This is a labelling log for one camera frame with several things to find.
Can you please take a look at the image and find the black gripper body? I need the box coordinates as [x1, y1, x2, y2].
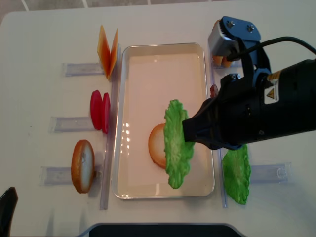
[200, 74, 259, 150]

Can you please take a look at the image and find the right cheese slice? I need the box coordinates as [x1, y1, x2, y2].
[108, 29, 118, 80]

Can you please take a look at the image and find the clear acrylic rack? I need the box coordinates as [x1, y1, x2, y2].
[208, 59, 292, 208]
[40, 45, 122, 210]

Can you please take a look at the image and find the orange bread slice far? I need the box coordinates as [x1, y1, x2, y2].
[213, 56, 223, 66]

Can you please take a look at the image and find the black cable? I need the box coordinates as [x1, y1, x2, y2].
[227, 36, 316, 62]

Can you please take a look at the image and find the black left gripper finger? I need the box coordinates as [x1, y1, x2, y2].
[182, 108, 212, 133]

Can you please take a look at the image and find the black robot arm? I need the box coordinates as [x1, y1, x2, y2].
[183, 60, 316, 150]

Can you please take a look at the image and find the orange bread slice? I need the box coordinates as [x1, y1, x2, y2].
[222, 57, 232, 68]
[213, 56, 223, 66]

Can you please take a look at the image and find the white rectangular tray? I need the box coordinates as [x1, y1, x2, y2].
[111, 43, 215, 199]

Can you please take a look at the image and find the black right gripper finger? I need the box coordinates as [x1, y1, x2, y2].
[184, 129, 223, 150]

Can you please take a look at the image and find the brown meat patty front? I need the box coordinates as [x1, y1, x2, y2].
[210, 84, 219, 98]

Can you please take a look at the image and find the cheese slice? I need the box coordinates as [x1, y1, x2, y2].
[97, 25, 111, 79]
[108, 29, 118, 80]

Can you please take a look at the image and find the red tomato slice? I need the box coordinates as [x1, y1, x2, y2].
[101, 92, 111, 134]
[90, 90, 103, 130]

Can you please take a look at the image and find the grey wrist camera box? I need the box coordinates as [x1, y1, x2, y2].
[208, 20, 239, 57]

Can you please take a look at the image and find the upright bread slice left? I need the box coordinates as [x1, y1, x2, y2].
[71, 140, 95, 194]

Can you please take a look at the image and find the clear acrylic rack left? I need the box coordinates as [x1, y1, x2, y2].
[40, 45, 122, 210]

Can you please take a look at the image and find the green lettuce leaf in rack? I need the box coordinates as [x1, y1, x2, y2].
[222, 145, 251, 205]

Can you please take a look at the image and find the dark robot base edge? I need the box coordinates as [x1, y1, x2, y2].
[88, 224, 242, 237]

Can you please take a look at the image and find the left cheese slice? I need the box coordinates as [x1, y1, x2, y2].
[97, 25, 111, 79]

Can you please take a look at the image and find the clear acrylic rack right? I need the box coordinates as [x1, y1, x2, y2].
[208, 59, 292, 208]

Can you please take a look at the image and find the green lettuce leaf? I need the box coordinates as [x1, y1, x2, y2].
[163, 99, 195, 189]
[222, 145, 251, 205]

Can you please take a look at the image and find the bread slice on tray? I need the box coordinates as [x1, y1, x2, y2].
[148, 123, 166, 169]

